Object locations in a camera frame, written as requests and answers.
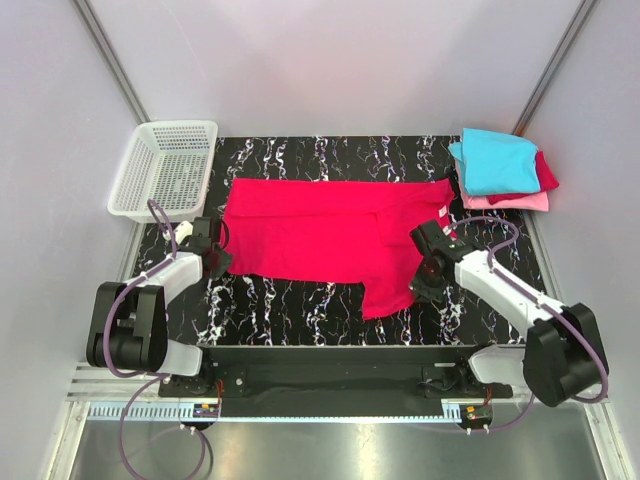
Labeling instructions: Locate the aluminium front rail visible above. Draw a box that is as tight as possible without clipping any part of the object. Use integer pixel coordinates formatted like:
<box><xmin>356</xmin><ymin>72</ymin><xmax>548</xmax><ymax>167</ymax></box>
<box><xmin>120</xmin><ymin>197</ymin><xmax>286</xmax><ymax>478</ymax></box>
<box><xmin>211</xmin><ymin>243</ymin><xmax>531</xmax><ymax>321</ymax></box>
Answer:
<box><xmin>65</xmin><ymin>363</ymin><xmax>611</xmax><ymax>424</ymax></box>

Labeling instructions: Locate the folded crimson t shirt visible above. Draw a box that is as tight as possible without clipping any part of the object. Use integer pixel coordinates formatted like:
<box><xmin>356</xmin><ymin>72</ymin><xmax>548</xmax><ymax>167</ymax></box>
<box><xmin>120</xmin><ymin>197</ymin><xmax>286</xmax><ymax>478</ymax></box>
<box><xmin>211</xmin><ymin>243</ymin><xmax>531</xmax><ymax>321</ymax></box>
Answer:
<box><xmin>488</xmin><ymin>150</ymin><xmax>559</xmax><ymax>205</ymax></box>

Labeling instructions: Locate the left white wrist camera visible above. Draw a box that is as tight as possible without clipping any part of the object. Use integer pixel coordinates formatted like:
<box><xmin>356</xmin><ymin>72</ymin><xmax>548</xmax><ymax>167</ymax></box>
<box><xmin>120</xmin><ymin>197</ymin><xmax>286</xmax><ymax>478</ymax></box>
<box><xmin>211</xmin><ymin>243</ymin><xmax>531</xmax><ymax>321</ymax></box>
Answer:
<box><xmin>163</xmin><ymin>221</ymin><xmax>193</xmax><ymax>245</ymax></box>

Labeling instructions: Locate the folded cyan t shirt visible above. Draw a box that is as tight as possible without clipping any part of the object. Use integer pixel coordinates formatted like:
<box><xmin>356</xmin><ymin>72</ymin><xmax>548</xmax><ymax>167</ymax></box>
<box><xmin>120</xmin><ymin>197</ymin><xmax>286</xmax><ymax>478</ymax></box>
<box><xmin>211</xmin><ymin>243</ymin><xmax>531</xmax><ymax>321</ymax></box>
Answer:
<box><xmin>448</xmin><ymin>128</ymin><xmax>541</xmax><ymax>196</ymax></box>

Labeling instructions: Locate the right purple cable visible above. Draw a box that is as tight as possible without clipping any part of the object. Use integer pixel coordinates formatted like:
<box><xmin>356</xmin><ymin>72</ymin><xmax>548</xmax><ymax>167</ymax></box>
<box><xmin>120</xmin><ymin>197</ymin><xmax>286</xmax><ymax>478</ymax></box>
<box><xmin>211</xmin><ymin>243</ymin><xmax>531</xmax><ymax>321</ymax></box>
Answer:
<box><xmin>447</xmin><ymin>215</ymin><xmax>611</xmax><ymax>434</ymax></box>

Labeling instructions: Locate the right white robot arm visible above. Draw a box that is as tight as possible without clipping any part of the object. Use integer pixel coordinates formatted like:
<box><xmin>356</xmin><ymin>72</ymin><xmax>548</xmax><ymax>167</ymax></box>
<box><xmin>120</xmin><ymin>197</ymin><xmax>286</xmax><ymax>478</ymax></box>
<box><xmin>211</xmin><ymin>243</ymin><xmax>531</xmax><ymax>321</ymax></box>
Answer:
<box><xmin>410</xmin><ymin>221</ymin><xmax>609</xmax><ymax>407</ymax></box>

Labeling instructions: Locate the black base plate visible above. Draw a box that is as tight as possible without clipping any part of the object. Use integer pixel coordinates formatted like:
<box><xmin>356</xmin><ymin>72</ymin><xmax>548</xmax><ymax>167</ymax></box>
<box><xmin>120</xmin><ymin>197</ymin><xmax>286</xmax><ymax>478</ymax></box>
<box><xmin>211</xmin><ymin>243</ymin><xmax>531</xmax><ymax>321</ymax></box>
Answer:
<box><xmin>159</xmin><ymin>346</ymin><xmax>512</xmax><ymax>399</ymax></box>

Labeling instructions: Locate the crimson t shirt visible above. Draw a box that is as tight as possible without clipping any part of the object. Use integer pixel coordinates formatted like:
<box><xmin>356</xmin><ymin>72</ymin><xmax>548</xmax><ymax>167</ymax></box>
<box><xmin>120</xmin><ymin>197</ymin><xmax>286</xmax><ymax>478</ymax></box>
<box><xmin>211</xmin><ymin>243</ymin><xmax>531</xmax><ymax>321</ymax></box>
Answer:
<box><xmin>224</xmin><ymin>178</ymin><xmax>455</xmax><ymax>320</ymax></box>
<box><xmin>488</xmin><ymin>150</ymin><xmax>559</xmax><ymax>205</ymax></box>

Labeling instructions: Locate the folded pink t shirt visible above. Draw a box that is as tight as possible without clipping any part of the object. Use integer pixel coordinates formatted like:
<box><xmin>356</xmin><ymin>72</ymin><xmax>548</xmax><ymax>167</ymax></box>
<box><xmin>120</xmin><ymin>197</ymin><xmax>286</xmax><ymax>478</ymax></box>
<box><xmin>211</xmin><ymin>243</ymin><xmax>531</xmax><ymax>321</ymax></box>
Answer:
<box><xmin>460</xmin><ymin>191</ymin><xmax>549</xmax><ymax>212</ymax></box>

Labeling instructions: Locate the right corner aluminium post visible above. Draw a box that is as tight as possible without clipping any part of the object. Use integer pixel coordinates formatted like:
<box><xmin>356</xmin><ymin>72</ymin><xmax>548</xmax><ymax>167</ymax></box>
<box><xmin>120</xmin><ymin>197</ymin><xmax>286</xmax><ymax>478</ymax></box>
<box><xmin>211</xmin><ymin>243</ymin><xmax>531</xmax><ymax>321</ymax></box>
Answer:
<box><xmin>512</xmin><ymin>0</ymin><xmax>599</xmax><ymax>137</ymax></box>

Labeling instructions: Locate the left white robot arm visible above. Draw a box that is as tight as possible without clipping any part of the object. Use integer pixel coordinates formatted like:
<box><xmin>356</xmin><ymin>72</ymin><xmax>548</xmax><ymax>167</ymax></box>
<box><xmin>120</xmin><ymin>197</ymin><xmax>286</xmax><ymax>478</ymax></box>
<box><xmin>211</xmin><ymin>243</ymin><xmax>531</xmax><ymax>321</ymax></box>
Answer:
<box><xmin>86</xmin><ymin>217</ymin><xmax>232</xmax><ymax>396</ymax></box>

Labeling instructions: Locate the white plastic basket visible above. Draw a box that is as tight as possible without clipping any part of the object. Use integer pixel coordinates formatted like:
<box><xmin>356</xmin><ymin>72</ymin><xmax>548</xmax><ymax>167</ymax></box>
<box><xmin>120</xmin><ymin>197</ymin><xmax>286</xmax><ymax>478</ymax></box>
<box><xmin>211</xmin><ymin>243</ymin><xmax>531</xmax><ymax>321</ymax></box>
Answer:
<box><xmin>107</xmin><ymin>120</ymin><xmax>218</xmax><ymax>224</ymax></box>

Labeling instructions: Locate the purple cable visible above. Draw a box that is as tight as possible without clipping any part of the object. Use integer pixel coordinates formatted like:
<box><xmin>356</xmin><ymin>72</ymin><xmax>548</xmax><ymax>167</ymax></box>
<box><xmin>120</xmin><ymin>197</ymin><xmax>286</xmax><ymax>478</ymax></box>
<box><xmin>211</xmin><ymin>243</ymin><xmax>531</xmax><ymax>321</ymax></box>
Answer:
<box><xmin>102</xmin><ymin>198</ymin><xmax>214</xmax><ymax>476</ymax></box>
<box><xmin>447</xmin><ymin>215</ymin><xmax>611</xmax><ymax>434</ymax></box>

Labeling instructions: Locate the left corner aluminium post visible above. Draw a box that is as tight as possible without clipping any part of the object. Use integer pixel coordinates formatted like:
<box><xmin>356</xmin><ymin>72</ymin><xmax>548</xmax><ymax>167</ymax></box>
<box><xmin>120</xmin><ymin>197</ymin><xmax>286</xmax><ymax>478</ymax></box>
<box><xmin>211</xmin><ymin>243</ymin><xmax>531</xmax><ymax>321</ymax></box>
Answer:
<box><xmin>71</xmin><ymin>0</ymin><xmax>150</xmax><ymax>124</ymax></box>

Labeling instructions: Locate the corner aluminium post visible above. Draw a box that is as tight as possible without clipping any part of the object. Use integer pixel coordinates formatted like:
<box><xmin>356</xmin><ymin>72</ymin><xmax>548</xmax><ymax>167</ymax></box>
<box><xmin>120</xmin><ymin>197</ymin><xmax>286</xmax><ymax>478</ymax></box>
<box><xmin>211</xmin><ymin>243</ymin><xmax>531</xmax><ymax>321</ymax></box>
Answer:
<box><xmin>512</xmin><ymin>0</ymin><xmax>599</xmax><ymax>137</ymax></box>
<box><xmin>71</xmin><ymin>0</ymin><xmax>150</xmax><ymax>124</ymax></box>

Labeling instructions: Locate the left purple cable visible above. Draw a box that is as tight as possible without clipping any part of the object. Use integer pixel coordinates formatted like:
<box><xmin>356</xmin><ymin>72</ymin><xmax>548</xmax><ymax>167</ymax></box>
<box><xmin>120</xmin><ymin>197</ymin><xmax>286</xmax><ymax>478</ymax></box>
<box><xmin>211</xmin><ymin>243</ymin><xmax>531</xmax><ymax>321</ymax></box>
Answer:
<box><xmin>102</xmin><ymin>198</ymin><xmax>214</xmax><ymax>476</ymax></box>

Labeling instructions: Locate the black marbled table mat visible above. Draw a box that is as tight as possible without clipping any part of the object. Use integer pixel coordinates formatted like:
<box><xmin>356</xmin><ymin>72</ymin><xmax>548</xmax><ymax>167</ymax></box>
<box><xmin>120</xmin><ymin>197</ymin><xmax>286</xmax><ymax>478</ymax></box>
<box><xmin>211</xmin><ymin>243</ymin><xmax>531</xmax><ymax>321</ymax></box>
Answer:
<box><xmin>167</xmin><ymin>135</ymin><xmax>521</xmax><ymax>346</ymax></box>

